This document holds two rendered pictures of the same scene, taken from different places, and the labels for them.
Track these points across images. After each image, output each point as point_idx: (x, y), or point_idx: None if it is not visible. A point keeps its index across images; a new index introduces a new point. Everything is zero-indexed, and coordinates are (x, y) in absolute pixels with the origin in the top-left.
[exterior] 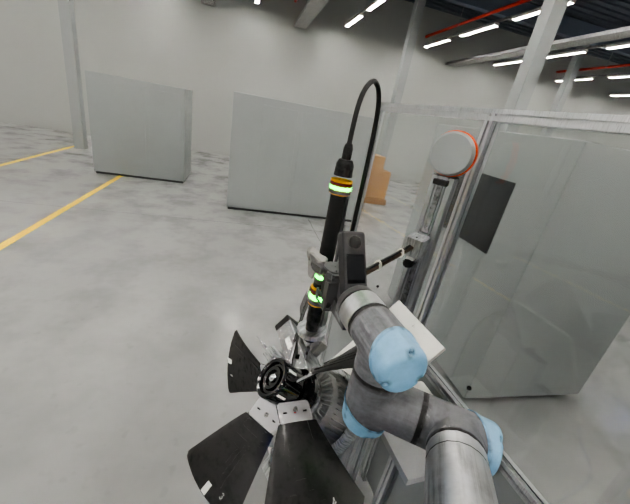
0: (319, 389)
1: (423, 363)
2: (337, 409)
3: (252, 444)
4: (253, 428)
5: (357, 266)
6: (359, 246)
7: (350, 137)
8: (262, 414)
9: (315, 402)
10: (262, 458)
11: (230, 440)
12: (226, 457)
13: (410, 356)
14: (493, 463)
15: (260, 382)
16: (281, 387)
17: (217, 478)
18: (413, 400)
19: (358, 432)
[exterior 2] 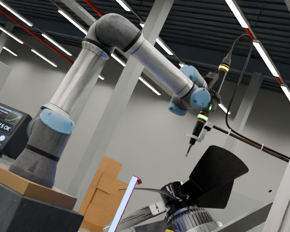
0: (193, 205)
1: (192, 69)
2: (195, 213)
3: (140, 216)
4: (146, 210)
5: (208, 80)
6: (212, 76)
7: (230, 50)
8: (155, 207)
9: (185, 207)
10: (140, 222)
11: (132, 213)
12: (124, 217)
13: (188, 65)
14: (195, 90)
15: None
16: (171, 182)
17: None
18: None
19: (169, 105)
